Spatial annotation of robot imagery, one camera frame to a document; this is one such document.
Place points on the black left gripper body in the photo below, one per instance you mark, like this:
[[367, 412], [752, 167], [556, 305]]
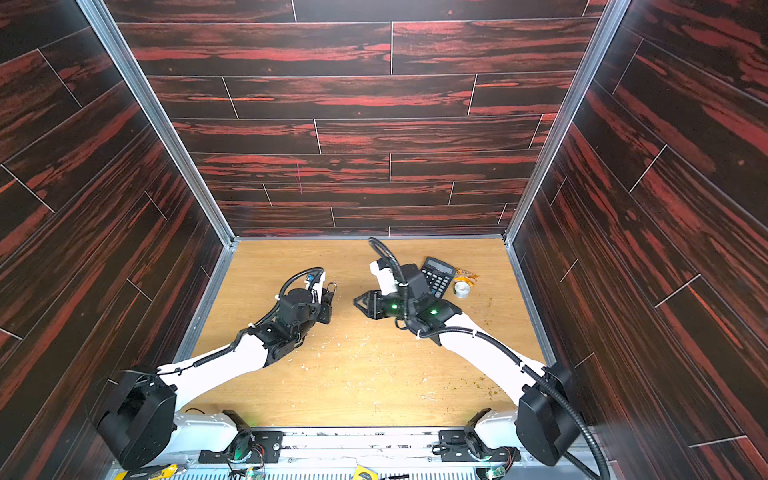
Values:
[[324, 306]]

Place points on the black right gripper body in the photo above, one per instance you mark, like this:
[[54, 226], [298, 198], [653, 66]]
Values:
[[372, 301]]

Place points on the grey padlock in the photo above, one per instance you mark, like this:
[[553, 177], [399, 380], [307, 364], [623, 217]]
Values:
[[329, 292]]

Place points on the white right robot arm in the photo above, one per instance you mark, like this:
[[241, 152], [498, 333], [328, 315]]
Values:
[[537, 424]]

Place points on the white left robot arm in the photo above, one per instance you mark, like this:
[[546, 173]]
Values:
[[143, 419]]

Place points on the black desktop calculator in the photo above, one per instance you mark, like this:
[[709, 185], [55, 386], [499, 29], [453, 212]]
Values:
[[439, 275]]

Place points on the white label roll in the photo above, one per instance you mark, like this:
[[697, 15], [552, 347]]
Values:
[[462, 289]]

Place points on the orange snack packet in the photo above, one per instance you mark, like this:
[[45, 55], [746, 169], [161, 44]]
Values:
[[466, 276]]

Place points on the yellow tool at front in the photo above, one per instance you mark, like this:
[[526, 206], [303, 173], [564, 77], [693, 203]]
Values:
[[364, 473]]

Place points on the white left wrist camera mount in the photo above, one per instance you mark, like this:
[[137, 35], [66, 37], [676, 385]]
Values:
[[315, 280]]

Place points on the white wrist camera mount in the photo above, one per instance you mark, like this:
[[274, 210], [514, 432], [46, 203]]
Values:
[[390, 277], [315, 280]]

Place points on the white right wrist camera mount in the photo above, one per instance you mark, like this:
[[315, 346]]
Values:
[[390, 277]]

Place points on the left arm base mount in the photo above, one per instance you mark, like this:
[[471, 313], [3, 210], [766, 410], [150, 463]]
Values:
[[249, 446]]

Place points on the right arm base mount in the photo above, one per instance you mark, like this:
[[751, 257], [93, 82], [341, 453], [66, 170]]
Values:
[[466, 446]]

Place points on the aluminium corner post left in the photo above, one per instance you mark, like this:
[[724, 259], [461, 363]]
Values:
[[110, 36]]

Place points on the aluminium corner post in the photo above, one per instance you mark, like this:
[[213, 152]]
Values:
[[598, 46], [110, 36]]

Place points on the aluminium corner post right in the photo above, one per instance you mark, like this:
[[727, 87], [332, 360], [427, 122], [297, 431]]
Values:
[[598, 46]]

